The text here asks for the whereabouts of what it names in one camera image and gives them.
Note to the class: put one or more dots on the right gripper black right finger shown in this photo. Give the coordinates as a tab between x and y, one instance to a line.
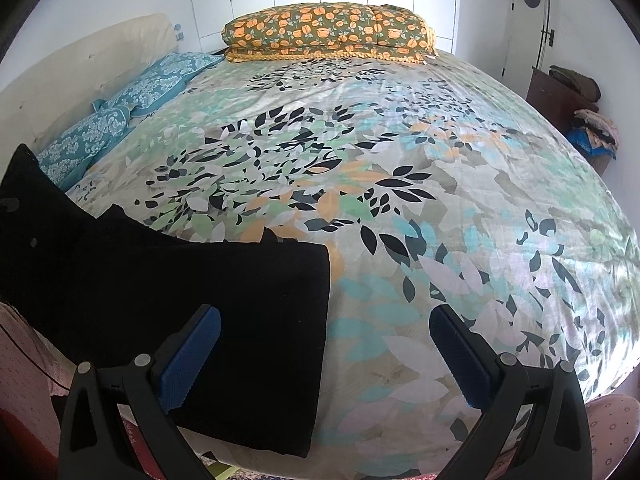
556	440

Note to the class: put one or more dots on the floral leaf bedsheet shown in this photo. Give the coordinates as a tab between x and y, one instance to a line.
429	184

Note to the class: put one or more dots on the cream padded headboard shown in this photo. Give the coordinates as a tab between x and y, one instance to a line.
58	91

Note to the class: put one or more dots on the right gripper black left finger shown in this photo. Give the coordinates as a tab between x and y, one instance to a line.
94	443

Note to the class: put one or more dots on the dark wooden side table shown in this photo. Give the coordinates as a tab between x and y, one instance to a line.
555	101

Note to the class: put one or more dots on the pile of clothes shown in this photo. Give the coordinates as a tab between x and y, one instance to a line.
593	134

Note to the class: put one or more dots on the olive folded garment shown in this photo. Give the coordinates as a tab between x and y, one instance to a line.
581	84

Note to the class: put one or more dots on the teal floral pillow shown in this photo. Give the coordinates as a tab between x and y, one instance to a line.
160	82
65	160

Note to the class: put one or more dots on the pink dotted cloth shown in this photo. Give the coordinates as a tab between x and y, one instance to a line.
614	431

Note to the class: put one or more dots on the teal floral pillow far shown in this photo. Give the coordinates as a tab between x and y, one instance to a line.
160	82

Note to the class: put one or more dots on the orange green folded quilt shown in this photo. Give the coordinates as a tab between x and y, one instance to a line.
303	31

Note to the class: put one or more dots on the teal floral pillow near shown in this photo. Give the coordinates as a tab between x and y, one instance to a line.
65	160

